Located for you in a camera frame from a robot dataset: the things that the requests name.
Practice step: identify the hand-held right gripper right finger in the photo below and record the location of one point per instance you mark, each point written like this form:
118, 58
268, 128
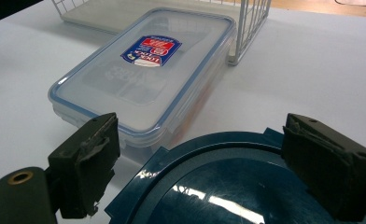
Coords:
330, 161

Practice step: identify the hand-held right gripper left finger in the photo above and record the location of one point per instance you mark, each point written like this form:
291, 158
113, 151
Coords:
81, 161

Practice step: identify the clear rectangular food container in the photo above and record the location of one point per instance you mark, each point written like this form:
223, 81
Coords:
140, 90

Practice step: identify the dark blue round container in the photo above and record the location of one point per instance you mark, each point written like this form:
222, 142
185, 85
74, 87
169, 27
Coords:
221, 177

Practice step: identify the wooden board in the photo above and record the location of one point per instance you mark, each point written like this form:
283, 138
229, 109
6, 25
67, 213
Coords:
327, 11

